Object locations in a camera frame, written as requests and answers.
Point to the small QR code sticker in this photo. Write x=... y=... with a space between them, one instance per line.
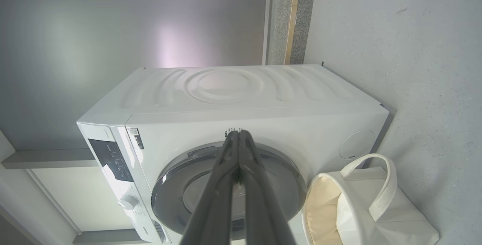
x=135 y=138

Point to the white front-load washing machine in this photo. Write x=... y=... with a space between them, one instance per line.
x=244 y=98

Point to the white washing machine dial knob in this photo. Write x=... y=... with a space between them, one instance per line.
x=128 y=202

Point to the wooden baseboard strip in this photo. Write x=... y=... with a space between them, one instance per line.
x=292 y=19

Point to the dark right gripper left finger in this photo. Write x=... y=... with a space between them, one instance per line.
x=214 y=199

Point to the cream canvas laundry basket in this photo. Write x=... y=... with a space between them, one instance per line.
x=395 y=222

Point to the black control display panel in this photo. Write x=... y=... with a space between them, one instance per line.
x=109 y=158

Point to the round filter cover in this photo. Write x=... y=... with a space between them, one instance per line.
x=356 y=144

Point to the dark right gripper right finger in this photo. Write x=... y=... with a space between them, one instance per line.
x=263 y=207

